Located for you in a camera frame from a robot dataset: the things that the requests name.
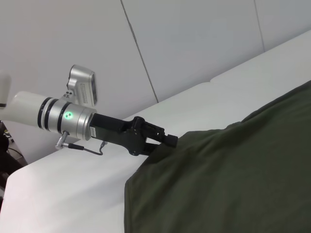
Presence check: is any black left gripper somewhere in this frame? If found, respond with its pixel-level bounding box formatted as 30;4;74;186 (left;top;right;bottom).
89;113;179;157

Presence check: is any dark green shirt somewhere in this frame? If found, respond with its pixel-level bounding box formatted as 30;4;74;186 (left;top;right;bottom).
124;81;311;233

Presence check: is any dark equipment beside table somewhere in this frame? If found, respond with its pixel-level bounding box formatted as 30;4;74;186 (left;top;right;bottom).
0;121;27;202

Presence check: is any left arm connector cable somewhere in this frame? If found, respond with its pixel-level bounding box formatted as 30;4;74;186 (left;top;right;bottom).
54;131;108;156

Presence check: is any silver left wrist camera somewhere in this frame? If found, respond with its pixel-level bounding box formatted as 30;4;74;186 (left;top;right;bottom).
66;64;98;107

